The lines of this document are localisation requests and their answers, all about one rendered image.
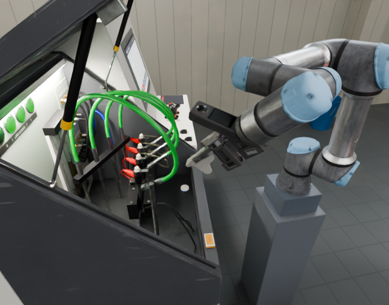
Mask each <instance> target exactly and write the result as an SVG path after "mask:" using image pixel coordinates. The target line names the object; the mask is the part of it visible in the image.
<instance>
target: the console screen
mask: <svg viewBox="0 0 389 305"><path fill-rule="evenodd" d="M120 45H121V48H122V51H123V53H124V56H125V59H126V61H127V63H128V67H129V69H130V71H131V75H132V76H133V79H134V82H135V84H136V87H137V89H138V91H145V92H148V93H149V92H150V80H149V77H148V74H147V70H146V68H145V65H144V62H143V60H142V56H141V54H140V51H139V48H138V45H137V43H136V39H135V36H134V34H133V31H132V29H131V27H130V29H129V31H128V32H127V34H126V35H125V36H124V38H123V40H122V41H121V43H120ZM142 103H143V105H144V108H145V110H146V112H147V107H148V103H147V102H146V101H144V100H142Z"/></svg>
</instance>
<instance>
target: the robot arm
mask: <svg viewBox="0 0 389 305"><path fill-rule="evenodd" d="M231 81H232V84H233V86H234V87H235V88H237V89H240V90H243V91H245V92H249V93H253V94H257V95H259V96H263V97H265V98H264V99H262V100H261V101H259V102H258V103H256V104H255V105H253V106H252V107H250V108H249V109H247V110H246V111H244V112H243V113H242V114H241V115H240V116H239V117H237V116H234V115H232V114H230V113H227V112H225V111H222V110H220V109H218V108H215V107H213V106H211V105H209V104H206V103H204V102H201V101H197V102H196V104H195V105H194V106H193V108H192V109H191V110H190V112H189V115H188V119H189V120H190V121H192V122H195V123H197V124H200V125H202V126H204V127H206V128H208V129H211V130H213V132H212V133H211V134H210V135H209V136H207V137H206V138H205V139H204V140H203V141H202V142H201V147H202V149H200V150H199V151H198V152H197V153H196V154H194V155H192V156H191V157H190V158H188V159H187V162H186V167H191V166H195V167H196V168H198V169H200V170H201V171H202V172H204V173H206V174H210V173H211V172H212V169H211V166H210V163H211V162H212V161H213V160H214V155H213V154H212V153H215V154H216V155H217V156H218V159H219V160H220V161H221V162H222V163H223V164H222V166H223V167H224V168H225V169H226V170H227V171H230V170H232V169H235V168H237V167H239V166H242V165H243V163H244V162H245V160H247V159H249V158H251V157H253V156H256V155H258V154H260V153H262V152H264V151H265V150H266V147H267V145H268V144H269V143H270V140H271V139H274V138H276V137H277V136H280V135H281V134H284V133H286V132H288V131H290V130H292V129H294V128H296V127H298V126H301V125H303V124H305V123H307V122H311V121H313V120H315V119H317V118H318V117H319V116H320V115H322V114H324V113H326V112H327V111H328V110H329V109H330V108H331V106H332V101H334V99H335V97H337V95H338V94H339V92H340V90H342V91H343V95H342V99H341V103H340V106H339V110H338V112H337V117H336V121H335V123H334V127H333V132H332V134H331V138H330V142H329V145H328V146H326V147H325V148H321V147H320V143H319V142H318V141H317V140H315V139H312V138H309V137H298V138H295V139H293V140H292V141H291V142H290V143H289V146H288V148H287V155H286V158H285V163H284V167H283V169H282V171H281V172H280V173H279V174H278V176H277V179H276V184H277V186H278V187H279V188H280V189H281V190H282V191H284V192H286V193H288V194H291V195H305V194H307V193H309V192H310V189H311V174H312V175H314V176H316V177H319V178H321V179H323V180H326V181H328V182H330V183H332V184H333V185H338V186H341V187H343V186H345V185H346V184H347V183H348V181H349V180H350V178H351V176H352V175H353V173H354V172H355V170H356V168H357V167H358V166H359V164H360V162H358V161H357V160H356V157H357V156H356V153H355V152H354V150H355V147H356V144H357V141H358V139H359V136H360V134H361V131H362V128H363V125H364V123H365V120H366V118H367V114H368V112H369V109H370V107H371V103H372V101H373V98H374V97H375V96H378V95H380V94H381V92H382V90H386V89H388V88H389V45H387V44H384V43H375V42H365V41H355V40H350V39H328V40H324V41H317V42H312V43H310V44H307V45H306V46H305V47H304V48H302V49H300V50H295V51H290V52H287V53H282V54H278V55H274V56H270V57H265V58H262V59H256V58H254V57H245V56H244V57H241V58H239V59H238V60H237V61H236V63H235V64H234V66H233V69H232V72H231ZM206 145H207V147H205V146H206ZM204 147H205V148H204ZM234 165H236V166H234ZM231 166H234V167H232V168H230V167H231Z"/></svg>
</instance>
